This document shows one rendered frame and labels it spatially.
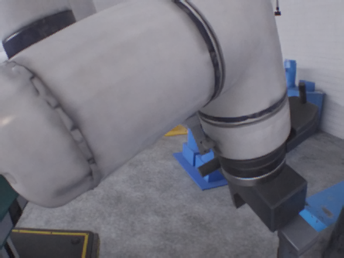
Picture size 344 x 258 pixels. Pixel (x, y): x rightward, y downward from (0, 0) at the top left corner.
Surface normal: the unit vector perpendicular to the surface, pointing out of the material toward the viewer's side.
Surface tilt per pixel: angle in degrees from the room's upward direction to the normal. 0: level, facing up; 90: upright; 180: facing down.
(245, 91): 108
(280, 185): 25
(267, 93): 98
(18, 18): 99
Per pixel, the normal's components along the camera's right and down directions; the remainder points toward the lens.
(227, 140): -0.49, 0.62
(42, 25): 0.68, 0.14
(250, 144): -0.22, 0.58
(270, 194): -0.34, -0.79
